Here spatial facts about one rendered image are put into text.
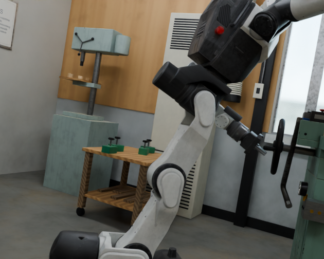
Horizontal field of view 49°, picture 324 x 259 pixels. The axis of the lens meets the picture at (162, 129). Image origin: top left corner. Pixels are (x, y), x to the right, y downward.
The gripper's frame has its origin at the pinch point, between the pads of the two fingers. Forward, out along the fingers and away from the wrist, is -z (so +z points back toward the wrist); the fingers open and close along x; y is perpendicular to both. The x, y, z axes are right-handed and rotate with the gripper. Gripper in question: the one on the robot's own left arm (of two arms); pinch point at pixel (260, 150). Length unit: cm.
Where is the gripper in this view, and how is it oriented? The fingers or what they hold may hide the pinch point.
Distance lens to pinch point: 180.2
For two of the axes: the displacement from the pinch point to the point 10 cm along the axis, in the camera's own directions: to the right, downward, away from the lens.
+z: -7.3, -6.4, 2.2
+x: 5.5, -7.5, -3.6
